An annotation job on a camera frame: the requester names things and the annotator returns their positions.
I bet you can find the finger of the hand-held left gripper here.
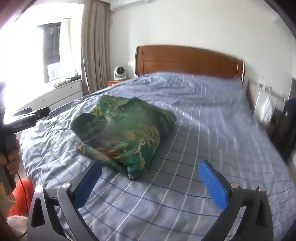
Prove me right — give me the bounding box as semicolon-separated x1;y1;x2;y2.
13;107;50;124

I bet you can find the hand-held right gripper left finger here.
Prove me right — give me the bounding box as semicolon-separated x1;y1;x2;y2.
27;159;103;241

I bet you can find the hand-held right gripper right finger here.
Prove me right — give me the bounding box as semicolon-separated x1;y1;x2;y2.
198;160;275;241

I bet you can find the green printed garment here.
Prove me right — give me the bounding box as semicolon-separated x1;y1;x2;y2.
70;95;177;181

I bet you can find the person's left hand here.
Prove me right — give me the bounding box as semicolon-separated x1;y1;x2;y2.
0;138;21;176

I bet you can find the white drawer cabinet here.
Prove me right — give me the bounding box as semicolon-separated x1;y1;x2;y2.
17;77;84;112

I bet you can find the patterned cloth on cabinet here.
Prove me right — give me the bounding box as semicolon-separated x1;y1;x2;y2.
54;79;71;88

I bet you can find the bed with blue plaid sheet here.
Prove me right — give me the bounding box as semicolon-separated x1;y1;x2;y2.
20;72;296;241

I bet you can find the orange plush slipper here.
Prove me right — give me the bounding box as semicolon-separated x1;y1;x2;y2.
7;178;36;217

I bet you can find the window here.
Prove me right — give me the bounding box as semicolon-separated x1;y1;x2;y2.
0;5;83;112

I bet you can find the wooden nightstand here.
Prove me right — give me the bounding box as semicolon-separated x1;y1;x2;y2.
106;79;127;88

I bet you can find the black bag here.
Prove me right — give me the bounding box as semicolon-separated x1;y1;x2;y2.
270;97;296;158

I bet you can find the beige curtain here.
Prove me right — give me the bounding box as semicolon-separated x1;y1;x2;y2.
81;0;112;96

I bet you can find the metal rack with white cloth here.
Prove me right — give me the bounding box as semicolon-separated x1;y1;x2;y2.
246;80;287;126

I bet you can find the white desk fan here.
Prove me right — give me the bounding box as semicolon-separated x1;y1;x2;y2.
113;66;127;81

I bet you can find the wooden headboard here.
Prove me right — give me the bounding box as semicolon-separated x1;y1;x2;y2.
135;45;245;80

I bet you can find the white air conditioner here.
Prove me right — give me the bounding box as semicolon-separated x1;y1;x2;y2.
110;0;154;11

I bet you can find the black cable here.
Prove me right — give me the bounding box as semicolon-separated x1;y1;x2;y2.
16;173;30;238

